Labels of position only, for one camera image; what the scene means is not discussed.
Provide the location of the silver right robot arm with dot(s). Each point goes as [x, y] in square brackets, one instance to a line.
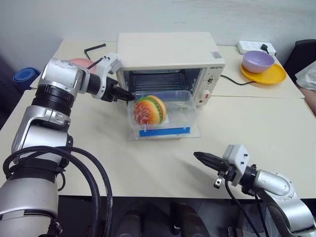
[280, 185]

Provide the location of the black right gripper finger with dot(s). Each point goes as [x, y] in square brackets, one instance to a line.
[206, 163]
[206, 156]

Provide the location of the yellow plate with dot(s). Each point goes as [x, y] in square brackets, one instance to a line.
[274, 76]

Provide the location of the small silver metal bracket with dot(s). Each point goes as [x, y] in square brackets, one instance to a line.
[217, 182]

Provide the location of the pink plate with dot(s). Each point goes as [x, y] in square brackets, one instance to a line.
[81, 62]

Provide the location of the clear plastic food container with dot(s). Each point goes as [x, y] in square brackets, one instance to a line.
[182, 111]

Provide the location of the black chair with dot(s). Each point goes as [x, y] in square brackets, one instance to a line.
[302, 51]

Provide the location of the dark rounded shape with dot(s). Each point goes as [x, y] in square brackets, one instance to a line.
[132, 223]

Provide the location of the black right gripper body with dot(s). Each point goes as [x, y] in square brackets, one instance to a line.
[225, 169]

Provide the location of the purple bowl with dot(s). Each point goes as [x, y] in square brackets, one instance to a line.
[258, 61]

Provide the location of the glass toaster oven door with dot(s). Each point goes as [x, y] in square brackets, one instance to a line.
[192, 133]

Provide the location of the black power plug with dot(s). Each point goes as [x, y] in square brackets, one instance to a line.
[264, 48]

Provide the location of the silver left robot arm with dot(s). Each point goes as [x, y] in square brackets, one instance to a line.
[58, 75]

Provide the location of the blue rolled object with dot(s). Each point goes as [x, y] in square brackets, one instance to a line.
[24, 75]

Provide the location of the cream white toaster oven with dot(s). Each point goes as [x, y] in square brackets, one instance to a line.
[168, 51]

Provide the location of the small square oven sticker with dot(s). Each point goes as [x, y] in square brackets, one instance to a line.
[216, 54]

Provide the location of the black hex key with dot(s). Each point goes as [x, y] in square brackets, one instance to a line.
[92, 48]

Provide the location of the white power strip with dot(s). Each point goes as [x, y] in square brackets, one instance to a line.
[249, 45]

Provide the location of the red oven switch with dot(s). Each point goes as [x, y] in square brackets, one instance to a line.
[204, 96]

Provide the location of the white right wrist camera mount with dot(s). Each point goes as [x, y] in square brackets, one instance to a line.
[238, 159]

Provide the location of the white plastic bag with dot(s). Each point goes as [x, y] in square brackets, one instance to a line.
[307, 76]

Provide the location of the oven control knob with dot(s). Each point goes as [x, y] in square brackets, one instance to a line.
[210, 80]

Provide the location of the metal oven rack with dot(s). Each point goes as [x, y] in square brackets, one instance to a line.
[158, 82]

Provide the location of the toy hamburger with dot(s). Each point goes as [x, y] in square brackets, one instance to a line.
[149, 109]

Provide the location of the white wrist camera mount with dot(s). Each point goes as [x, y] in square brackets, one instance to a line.
[112, 63]
[238, 159]

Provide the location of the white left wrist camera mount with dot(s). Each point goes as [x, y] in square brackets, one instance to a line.
[112, 63]

